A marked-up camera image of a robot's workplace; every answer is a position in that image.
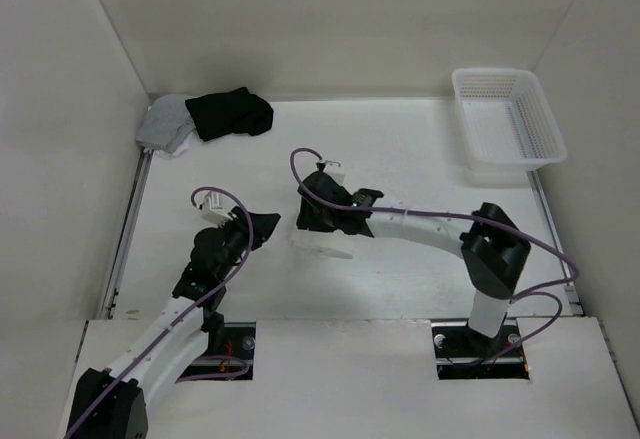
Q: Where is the right metal table rail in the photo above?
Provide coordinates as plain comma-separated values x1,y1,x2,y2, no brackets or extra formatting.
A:
527,171,584,317

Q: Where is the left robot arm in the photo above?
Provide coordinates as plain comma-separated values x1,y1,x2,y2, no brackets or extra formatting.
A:
65,207,281,438

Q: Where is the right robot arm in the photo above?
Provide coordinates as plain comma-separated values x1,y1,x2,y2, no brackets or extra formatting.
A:
296,169,531,357

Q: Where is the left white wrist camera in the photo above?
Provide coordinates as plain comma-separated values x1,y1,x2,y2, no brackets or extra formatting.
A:
199,191,236,228

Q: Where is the white tank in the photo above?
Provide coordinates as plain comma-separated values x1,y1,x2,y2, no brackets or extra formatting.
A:
142,132,194,160
289,229,354,259

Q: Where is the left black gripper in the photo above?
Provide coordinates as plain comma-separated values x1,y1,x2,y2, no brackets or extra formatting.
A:
216,207,279,280

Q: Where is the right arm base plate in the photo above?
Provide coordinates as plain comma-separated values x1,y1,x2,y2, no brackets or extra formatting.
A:
431,319,530,380

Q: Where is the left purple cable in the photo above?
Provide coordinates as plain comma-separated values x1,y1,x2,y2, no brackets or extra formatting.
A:
62,186,254,439

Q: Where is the metal table rail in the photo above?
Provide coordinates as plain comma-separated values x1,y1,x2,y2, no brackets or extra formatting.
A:
95,151,153,319
527,171,584,317

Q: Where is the white plastic basket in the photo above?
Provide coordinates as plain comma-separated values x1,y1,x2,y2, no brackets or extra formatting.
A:
451,68,567,174

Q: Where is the grey folded tank top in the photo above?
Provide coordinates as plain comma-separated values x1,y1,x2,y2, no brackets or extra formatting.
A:
135,94,195,152

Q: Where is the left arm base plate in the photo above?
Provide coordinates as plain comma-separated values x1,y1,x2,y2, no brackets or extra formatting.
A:
178,323,256,382

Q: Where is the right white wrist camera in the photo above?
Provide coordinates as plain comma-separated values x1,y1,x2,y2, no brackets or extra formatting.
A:
317,160,346,186

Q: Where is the left metal table rail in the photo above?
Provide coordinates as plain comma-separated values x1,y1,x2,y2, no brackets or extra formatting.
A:
95,151,153,319

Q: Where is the white folded tank top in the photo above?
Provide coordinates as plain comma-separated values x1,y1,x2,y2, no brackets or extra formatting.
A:
142,132,194,160

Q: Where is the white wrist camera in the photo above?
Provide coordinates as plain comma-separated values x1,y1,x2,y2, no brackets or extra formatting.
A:
317,160,346,186
199,191,236,228

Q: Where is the black folded tank top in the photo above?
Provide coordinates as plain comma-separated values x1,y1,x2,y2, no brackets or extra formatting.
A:
185,87,274,142

